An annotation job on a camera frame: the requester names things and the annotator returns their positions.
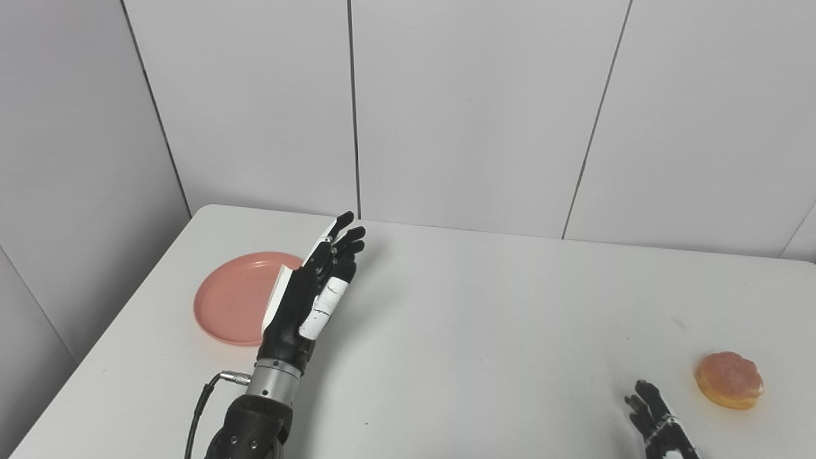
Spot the pink round plate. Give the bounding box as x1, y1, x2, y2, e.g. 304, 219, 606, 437
193, 252, 305, 347

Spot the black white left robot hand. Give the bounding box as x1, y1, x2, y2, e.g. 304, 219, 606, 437
258, 211, 367, 377

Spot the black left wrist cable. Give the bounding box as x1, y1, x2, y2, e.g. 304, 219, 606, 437
184, 370, 251, 459

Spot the golden cream puff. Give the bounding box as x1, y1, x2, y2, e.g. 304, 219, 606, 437
694, 351, 764, 411

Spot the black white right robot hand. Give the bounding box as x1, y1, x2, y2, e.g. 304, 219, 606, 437
624, 380, 702, 459

